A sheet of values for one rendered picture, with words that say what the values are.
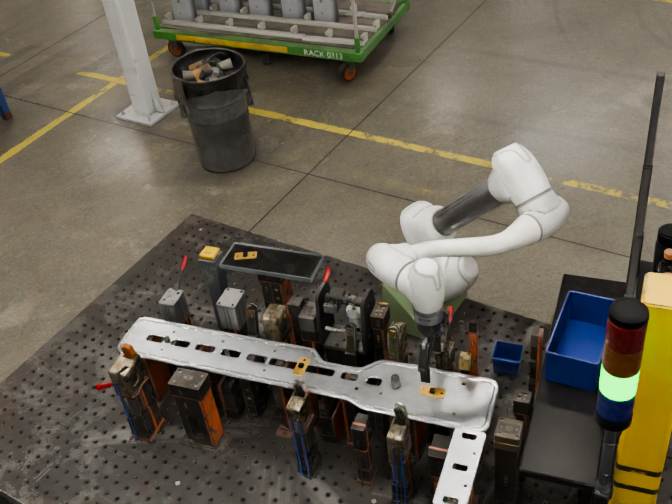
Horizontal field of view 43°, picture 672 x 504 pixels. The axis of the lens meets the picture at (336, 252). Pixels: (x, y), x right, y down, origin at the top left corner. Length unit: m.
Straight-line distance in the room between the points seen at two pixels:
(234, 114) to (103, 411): 2.72
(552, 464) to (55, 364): 2.07
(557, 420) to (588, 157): 3.22
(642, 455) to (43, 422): 2.29
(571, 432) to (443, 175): 3.10
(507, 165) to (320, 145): 3.28
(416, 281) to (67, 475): 1.53
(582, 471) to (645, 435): 0.69
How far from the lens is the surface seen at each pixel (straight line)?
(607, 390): 1.69
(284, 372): 2.97
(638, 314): 1.57
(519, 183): 2.82
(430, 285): 2.45
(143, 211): 5.69
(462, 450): 2.70
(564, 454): 2.67
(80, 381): 3.62
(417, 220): 3.27
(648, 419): 1.94
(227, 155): 5.78
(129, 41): 6.47
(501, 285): 4.72
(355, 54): 6.53
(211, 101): 5.53
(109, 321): 3.83
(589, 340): 2.99
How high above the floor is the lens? 3.14
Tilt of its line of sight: 39 degrees down
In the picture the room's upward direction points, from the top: 8 degrees counter-clockwise
